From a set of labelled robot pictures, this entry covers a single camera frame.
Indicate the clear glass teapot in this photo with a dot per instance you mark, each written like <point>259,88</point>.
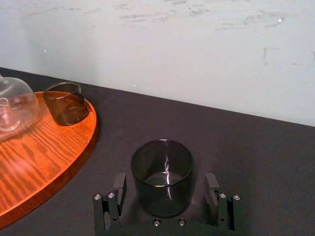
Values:
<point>14,105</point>

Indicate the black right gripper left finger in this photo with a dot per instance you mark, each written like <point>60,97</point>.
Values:
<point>115,206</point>

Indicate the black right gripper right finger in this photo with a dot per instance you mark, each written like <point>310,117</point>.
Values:
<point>216,204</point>

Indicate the black table cloth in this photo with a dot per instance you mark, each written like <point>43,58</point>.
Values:
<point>221,152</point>

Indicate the smoky dark glass tumbler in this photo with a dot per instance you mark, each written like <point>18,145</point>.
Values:
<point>66,104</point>
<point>163,179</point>

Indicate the round orange wooden tray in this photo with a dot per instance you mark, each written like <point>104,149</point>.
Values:
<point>46,152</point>

